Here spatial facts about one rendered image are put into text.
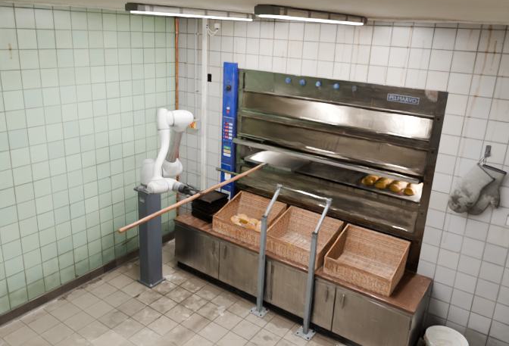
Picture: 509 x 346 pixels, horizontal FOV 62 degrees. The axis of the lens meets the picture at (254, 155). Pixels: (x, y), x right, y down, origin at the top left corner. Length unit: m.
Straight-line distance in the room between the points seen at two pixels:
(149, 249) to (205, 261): 0.56
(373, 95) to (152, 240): 2.41
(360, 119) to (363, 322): 1.63
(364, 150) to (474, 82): 0.98
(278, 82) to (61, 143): 2.00
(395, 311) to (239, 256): 1.44
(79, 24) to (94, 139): 1.02
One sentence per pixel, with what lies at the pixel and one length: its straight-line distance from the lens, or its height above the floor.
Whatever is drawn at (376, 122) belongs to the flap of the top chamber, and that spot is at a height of 1.79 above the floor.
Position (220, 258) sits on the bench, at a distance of 4.24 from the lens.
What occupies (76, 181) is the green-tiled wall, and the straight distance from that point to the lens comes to 4.23.
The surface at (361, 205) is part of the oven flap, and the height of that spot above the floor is 1.04.
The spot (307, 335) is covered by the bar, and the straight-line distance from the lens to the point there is 3.96.
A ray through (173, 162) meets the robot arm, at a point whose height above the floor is 1.25.
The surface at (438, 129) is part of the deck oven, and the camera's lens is 3.53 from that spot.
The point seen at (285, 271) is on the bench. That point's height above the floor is 0.49.
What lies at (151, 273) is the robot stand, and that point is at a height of 0.14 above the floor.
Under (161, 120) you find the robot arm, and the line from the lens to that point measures 3.65.
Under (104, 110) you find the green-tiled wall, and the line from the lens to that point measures 4.26.
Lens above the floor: 2.49
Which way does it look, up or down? 17 degrees down
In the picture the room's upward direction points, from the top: 3 degrees clockwise
